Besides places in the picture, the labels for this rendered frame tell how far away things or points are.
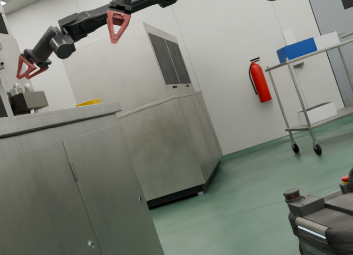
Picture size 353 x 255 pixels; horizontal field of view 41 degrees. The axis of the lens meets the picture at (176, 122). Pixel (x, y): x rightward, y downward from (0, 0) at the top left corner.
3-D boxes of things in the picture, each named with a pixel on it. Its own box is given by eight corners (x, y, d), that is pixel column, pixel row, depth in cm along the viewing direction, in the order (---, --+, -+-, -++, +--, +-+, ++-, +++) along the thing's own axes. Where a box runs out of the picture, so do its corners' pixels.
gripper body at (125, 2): (108, 7, 131) (113, -19, 132) (107, 16, 141) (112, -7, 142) (131, 12, 132) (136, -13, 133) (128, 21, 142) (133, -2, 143)
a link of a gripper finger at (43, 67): (36, 84, 164) (52, 63, 163) (26, 84, 157) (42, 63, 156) (22, 72, 165) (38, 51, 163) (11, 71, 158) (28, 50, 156)
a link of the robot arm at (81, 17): (172, -4, 176) (169, -31, 167) (179, 3, 172) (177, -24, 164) (66, 39, 164) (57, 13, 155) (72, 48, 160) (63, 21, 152)
